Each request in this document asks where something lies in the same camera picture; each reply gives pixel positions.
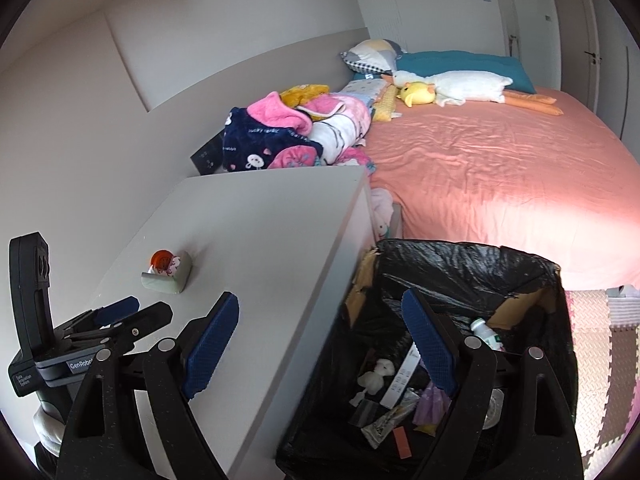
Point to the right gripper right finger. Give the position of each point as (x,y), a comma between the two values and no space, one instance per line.
(437,351)

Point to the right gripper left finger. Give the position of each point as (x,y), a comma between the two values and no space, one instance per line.
(204,341)

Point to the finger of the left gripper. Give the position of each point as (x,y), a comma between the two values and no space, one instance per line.
(120,324)

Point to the white green milk bottle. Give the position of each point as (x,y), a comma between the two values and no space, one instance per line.
(481,330)

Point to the orange plastic lid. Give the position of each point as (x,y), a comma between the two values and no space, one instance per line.
(161,260)

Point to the silver foil snack wrapper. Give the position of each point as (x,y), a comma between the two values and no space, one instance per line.
(377,432)

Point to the black trash bag bin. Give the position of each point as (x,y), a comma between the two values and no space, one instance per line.
(521,297)

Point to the left white gloved hand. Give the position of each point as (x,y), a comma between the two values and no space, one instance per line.
(50,431)

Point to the purple plastic bag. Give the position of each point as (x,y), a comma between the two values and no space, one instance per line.
(432,407)

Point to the long white paper box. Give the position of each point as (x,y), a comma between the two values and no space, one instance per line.
(401,379)

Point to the aluminium foil bowl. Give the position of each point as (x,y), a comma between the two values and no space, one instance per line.
(493,414)

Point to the orange flat stick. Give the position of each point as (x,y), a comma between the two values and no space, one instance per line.
(402,443)

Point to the pink foam floor mat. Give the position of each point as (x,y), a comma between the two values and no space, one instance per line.
(605,328)

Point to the salmon pink bed sheet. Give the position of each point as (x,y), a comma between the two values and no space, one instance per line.
(561,187)

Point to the navy pink blanket pile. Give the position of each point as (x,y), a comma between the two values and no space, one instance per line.
(307,125)

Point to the yellow long plush pillow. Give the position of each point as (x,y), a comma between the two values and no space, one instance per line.
(384,109)

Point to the yellow duck plush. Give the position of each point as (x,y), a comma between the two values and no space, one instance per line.
(417,93)

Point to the white goose plush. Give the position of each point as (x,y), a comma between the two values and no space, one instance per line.
(458,86)

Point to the teal pillow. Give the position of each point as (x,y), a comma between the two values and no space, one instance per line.
(429,63)

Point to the patterned grey white pillow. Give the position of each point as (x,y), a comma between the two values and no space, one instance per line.
(373,56)

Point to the white closet door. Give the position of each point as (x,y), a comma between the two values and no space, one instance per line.
(533,37)

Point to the white plush keychain toy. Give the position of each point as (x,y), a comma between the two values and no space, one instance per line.
(372,382)

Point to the black wall socket panel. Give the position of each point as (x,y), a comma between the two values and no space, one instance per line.
(209,157)

